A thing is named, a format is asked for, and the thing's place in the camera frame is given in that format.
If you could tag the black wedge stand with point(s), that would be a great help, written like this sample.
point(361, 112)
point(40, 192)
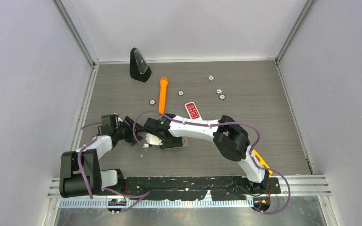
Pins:
point(139, 69)

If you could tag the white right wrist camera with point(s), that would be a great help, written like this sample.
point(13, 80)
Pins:
point(152, 140)

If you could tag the yellow triangular frame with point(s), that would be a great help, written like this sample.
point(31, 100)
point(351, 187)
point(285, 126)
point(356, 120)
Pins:
point(262, 160)

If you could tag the red white remote control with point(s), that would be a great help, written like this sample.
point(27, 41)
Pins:
point(192, 110)

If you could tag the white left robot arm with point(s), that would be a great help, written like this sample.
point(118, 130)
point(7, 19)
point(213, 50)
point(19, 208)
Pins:
point(80, 172)

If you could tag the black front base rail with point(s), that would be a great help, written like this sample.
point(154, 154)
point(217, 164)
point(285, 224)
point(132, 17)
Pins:
point(221, 188)

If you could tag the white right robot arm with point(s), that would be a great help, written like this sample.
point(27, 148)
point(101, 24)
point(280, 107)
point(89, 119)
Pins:
point(230, 138)

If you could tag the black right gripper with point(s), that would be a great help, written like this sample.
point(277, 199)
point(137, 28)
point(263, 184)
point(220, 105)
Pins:
point(178, 143)

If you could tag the poker chip right upper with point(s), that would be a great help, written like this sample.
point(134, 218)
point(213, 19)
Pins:
point(219, 91)

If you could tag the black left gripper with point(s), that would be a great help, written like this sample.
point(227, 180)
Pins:
point(132, 138)

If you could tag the poker chip far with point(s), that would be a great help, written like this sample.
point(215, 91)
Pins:
point(211, 78)

